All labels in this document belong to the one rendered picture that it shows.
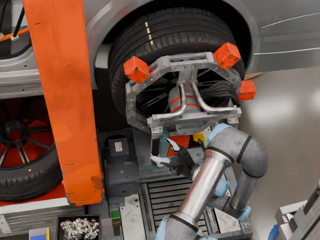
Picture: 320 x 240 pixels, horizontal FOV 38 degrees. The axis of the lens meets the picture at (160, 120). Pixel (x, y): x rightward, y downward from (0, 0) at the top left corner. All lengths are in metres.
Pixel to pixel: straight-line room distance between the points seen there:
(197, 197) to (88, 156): 0.50
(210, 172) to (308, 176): 1.52
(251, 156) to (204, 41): 0.59
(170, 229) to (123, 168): 0.91
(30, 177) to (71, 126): 0.75
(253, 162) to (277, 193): 1.30
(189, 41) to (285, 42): 0.61
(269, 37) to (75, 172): 1.14
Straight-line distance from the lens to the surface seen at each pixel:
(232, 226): 2.79
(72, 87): 1.58
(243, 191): 1.93
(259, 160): 1.77
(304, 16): 2.37
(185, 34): 2.06
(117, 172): 2.51
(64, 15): 1.36
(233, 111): 2.04
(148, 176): 2.79
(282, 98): 3.51
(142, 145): 2.82
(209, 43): 2.09
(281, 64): 2.57
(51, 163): 2.46
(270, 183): 3.07
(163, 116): 1.96
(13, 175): 2.46
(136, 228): 2.72
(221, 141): 1.75
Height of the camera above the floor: 2.57
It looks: 53 degrees down
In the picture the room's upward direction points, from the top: 5 degrees clockwise
